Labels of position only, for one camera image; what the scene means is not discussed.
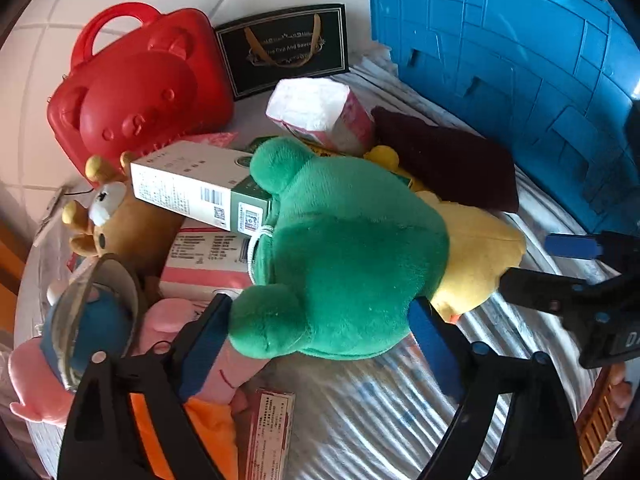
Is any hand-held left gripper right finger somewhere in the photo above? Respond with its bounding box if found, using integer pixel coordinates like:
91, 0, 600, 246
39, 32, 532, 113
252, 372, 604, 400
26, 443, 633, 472
409, 297, 585, 480

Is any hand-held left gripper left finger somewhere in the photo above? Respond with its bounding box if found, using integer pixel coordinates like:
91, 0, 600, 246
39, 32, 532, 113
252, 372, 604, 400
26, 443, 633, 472
56, 294, 233, 480

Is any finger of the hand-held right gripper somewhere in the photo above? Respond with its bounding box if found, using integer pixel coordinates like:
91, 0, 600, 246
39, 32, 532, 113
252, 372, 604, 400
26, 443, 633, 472
500, 267, 626, 318
545, 231, 640, 271

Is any pink white labelled tissue pack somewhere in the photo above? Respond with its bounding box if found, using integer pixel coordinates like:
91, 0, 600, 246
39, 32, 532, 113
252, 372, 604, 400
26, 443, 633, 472
159, 217, 261, 303

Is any yellow duck plush green hat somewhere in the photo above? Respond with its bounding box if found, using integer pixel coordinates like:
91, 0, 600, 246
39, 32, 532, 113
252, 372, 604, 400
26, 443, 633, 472
227, 137, 527, 361

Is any green yellow cardboard box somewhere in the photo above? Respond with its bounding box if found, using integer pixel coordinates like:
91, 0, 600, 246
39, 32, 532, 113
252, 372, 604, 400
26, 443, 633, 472
300, 140, 426, 193

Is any person's right hand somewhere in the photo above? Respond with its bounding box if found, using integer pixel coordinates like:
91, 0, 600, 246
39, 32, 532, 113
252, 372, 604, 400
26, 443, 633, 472
611, 362, 640, 421

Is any pink pig plush orange dress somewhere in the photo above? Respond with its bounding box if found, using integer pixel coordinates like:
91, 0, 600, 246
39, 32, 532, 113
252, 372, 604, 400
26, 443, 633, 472
130, 297, 271, 480

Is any clear round plastic object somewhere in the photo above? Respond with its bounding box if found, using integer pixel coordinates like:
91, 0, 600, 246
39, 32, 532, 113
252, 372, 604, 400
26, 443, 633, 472
52, 255, 146, 391

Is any red white printed packet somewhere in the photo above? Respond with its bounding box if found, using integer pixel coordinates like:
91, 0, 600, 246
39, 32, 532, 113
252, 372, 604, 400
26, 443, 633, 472
247, 389, 296, 480

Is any pink pig plush blue dress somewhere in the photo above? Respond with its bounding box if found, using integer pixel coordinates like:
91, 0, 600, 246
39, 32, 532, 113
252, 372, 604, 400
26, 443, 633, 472
7, 280, 136, 426

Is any brown bear plush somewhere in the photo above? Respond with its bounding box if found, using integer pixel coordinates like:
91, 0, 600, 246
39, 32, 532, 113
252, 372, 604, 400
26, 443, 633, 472
62, 152, 186, 281

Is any dark maroon cloth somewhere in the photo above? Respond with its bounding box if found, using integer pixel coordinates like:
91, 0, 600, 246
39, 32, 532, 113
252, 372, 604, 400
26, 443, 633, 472
372, 106, 521, 215

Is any white green medicine box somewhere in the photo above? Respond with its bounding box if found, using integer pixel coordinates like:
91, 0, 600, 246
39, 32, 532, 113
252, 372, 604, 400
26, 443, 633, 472
130, 140, 276, 233

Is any blue plastic crate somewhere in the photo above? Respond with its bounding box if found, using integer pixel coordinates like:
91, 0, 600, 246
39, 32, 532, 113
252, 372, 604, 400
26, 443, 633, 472
367, 0, 640, 241

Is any pink floral flat pack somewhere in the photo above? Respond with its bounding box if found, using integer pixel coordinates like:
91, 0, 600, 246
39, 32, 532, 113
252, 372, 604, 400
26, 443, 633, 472
185, 131, 238, 148

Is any open pink tissue pack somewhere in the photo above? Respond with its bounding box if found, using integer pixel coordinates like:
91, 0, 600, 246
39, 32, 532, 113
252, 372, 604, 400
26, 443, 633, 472
266, 78, 377, 157

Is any red bear-shaped carry case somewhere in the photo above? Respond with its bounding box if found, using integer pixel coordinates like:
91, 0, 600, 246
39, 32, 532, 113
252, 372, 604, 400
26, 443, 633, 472
47, 2, 236, 188

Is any black gift box gold handle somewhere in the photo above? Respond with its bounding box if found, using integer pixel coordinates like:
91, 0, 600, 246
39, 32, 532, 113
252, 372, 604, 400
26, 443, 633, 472
214, 4, 348, 101

